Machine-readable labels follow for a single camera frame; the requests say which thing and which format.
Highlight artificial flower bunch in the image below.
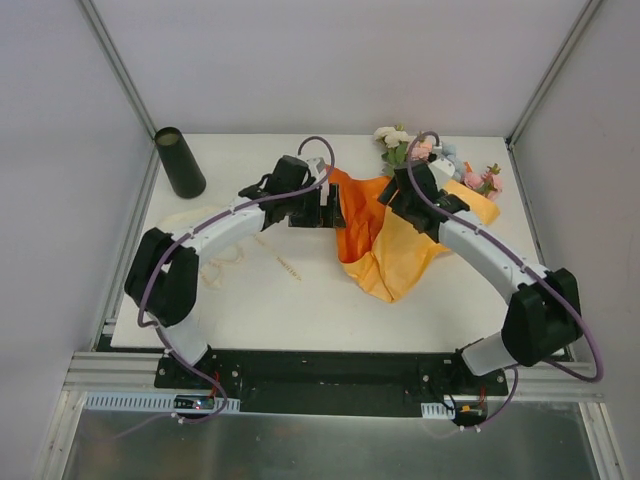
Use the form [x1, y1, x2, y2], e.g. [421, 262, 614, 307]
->
[373, 125, 503, 200]

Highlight orange wrapping paper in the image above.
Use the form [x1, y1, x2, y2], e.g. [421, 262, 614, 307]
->
[327, 167, 501, 305]

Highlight cream lace ribbon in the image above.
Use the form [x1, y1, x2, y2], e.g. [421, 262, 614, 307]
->
[157, 206, 302, 290]

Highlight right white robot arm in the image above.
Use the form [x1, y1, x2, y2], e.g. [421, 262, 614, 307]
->
[378, 162, 583, 395]

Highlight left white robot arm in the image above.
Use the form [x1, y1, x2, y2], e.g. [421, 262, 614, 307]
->
[124, 155, 345, 389]

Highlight black cylindrical vase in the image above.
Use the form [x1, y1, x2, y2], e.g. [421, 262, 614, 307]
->
[154, 127, 207, 199]

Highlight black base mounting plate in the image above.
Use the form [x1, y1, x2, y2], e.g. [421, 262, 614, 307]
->
[154, 350, 507, 418]

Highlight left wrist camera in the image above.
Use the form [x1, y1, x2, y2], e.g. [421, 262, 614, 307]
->
[305, 157, 330, 204]

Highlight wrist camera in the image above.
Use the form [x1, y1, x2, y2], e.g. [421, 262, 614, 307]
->
[305, 157, 330, 204]
[429, 156, 455, 190]

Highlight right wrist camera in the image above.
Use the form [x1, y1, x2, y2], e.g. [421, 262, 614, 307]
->
[429, 156, 455, 190]

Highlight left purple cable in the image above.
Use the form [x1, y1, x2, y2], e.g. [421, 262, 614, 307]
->
[82, 135, 337, 441]

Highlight right white cable duct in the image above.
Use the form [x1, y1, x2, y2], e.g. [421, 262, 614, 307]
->
[420, 402, 456, 420]

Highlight white cable duct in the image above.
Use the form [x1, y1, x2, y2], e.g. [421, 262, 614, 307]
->
[420, 402, 456, 420]
[85, 392, 241, 414]

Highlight aluminium frame rail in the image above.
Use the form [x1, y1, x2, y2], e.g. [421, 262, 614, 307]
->
[64, 349, 174, 389]

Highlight left white cable duct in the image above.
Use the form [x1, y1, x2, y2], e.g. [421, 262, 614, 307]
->
[85, 392, 241, 414]

